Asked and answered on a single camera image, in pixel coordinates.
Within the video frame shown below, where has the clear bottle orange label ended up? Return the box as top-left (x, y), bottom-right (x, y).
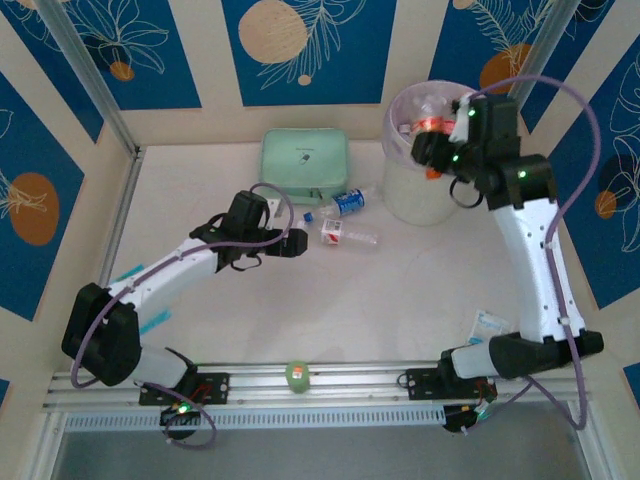
top-left (417, 115), bottom-right (459, 181)

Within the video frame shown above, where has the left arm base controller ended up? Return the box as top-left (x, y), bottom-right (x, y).
top-left (159, 399), bottom-right (201, 441)

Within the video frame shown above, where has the right arm base controller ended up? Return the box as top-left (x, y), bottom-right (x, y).
top-left (442, 402), bottom-right (494, 435)

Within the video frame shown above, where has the white bin with pink liner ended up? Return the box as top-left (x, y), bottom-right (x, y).
top-left (380, 82), bottom-right (484, 227)

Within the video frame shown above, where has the clear bottle red white label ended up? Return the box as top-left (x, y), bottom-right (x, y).
top-left (319, 218), bottom-right (380, 249)

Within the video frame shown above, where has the clear bottle with blue label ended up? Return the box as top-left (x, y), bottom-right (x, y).
top-left (301, 183), bottom-right (382, 224)

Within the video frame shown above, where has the mint green zipper pouch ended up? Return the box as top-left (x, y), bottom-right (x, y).
top-left (258, 127), bottom-right (351, 206)

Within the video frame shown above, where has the aluminium table edge bar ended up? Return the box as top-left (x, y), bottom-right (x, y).
top-left (97, 147), bottom-right (146, 371)

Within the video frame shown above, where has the teal tape strip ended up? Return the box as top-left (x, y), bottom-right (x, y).
top-left (112, 264), bottom-right (147, 284)
top-left (139, 308), bottom-right (175, 337)

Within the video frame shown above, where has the white and blue packet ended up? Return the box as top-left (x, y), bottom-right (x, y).
top-left (468, 308), bottom-right (511, 346)

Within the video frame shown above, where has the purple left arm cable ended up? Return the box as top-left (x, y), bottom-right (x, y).
top-left (69, 182), bottom-right (296, 451)

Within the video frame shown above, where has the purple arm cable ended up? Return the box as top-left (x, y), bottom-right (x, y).
top-left (69, 182), bottom-right (296, 451)
top-left (469, 74), bottom-right (601, 432)

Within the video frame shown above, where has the black right gripper cable loop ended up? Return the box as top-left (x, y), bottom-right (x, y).
top-left (448, 175), bottom-right (485, 209)

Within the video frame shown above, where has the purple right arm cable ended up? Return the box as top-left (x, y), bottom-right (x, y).
top-left (469, 74), bottom-right (601, 432)

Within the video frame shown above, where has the aluminium frame post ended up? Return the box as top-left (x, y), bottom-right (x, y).
top-left (507, 0), bottom-right (584, 114)
top-left (34, 0), bottom-right (144, 156)

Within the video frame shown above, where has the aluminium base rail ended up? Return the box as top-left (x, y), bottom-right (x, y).
top-left (42, 362), bottom-right (596, 409)

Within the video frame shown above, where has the grey slotted cable duct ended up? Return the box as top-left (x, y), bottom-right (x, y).
top-left (62, 405), bottom-right (447, 432)

